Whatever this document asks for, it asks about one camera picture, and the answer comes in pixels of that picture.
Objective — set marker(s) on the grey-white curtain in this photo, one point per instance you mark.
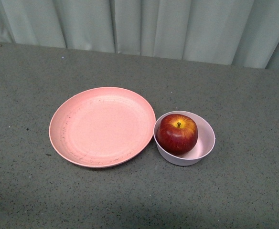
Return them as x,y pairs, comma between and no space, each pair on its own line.
234,32

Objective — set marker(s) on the pale pink bowl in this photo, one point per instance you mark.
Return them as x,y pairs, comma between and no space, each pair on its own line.
204,145

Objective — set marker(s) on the red apple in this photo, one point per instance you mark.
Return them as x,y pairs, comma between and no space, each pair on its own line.
177,134

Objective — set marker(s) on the pink round plate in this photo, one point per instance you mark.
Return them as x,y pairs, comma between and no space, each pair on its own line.
102,127

